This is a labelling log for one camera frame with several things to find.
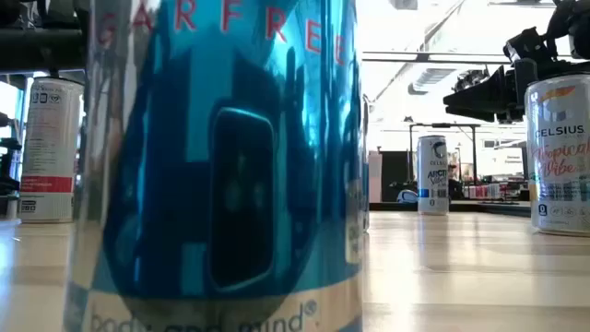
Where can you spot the person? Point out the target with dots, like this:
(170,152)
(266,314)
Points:
(455,186)

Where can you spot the overhead horizontal metal rail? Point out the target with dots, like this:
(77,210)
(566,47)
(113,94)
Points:
(401,60)

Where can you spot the blue beverage can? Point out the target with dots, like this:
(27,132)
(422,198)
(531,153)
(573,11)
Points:
(207,138)

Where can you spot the pale pink panel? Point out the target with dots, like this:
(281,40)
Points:
(374,180)

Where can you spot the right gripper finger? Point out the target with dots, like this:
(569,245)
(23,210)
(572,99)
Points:
(475,114)
(488,92)

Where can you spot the row of pink boxes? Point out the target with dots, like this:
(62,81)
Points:
(479,191)

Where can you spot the grey cylindrical leg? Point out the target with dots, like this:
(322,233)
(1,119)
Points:
(12,208)

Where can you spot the black ceiling spotlight cluster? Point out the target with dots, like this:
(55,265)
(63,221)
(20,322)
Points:
(468,79)

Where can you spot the black equipment stand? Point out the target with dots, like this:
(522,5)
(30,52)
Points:
(7,161)

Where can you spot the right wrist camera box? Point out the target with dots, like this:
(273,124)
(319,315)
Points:
(525,43)

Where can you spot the black metal gantry frame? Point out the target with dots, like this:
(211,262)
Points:
(474,157)

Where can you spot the white blue rounded device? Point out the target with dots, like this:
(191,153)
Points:
(406,197)

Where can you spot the black aluminium rig frame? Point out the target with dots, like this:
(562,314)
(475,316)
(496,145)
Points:
(392,206)

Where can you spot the white printed wall sign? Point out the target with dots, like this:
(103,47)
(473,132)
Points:
(507,161)

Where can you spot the white Arctic Vibe Celsius can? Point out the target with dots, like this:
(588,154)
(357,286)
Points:
(432,184)

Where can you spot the grey ceiling vent box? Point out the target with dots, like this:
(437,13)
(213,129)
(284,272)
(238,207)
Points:
(403,3)

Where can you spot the white can red stripe label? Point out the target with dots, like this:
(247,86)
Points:
(48,152)

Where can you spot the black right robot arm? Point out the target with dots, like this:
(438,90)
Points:
(581,37)

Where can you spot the black partition panel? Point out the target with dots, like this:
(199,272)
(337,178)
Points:
(394,177)

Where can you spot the white Tropical Vibe Celsius can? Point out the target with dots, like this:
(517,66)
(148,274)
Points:
(560,184)

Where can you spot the ceiling air duct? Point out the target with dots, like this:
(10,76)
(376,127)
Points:
(431,78)

